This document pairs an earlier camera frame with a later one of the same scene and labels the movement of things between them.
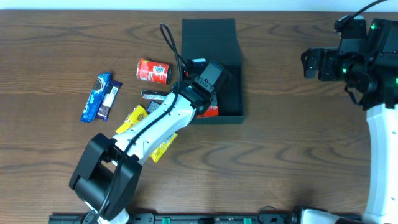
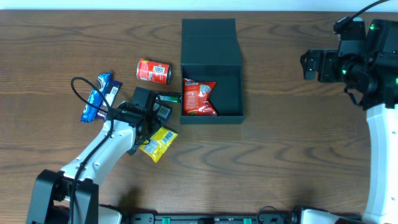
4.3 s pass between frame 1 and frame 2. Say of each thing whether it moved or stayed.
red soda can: stayed
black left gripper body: moved
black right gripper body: stayed
